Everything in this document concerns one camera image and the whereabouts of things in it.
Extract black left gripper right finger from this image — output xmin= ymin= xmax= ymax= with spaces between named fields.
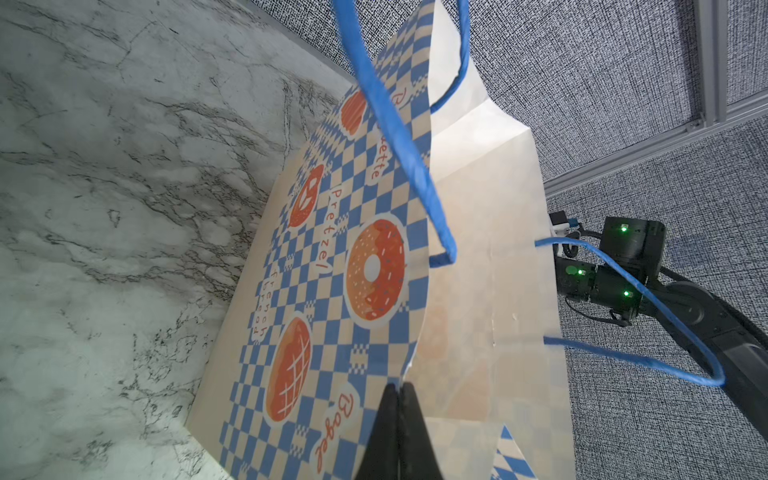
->
xmin=397 ymin=382 xmax=443 ymax=480

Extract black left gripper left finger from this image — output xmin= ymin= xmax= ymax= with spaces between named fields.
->
xmin=355 ymin=384 xmax=399 ymax=480

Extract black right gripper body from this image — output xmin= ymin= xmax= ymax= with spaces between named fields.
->
xmin=554 ymin=256 xmax=606 ymax=306

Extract checkered paper bag blue handles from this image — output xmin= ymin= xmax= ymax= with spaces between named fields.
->
xmin=184 ymin=0 xmax=727 ymax=480

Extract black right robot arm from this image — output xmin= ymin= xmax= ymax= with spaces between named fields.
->
xmin=549 ymin=211 xmax=767 ymax=435

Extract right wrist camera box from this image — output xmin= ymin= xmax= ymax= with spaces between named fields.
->
xmin=549 ymin=211 xmax=582 ymax=239

